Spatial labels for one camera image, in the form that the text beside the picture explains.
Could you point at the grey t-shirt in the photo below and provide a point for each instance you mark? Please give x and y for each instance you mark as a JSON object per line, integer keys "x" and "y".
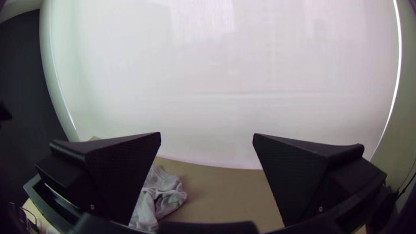
{"x": 159, "y": 195}

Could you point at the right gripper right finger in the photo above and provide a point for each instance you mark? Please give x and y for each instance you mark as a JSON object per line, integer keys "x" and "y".
{"x": 292, "y": 175}

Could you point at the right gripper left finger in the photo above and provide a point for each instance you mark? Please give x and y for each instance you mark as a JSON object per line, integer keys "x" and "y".
{"x": 120, "y": 169}

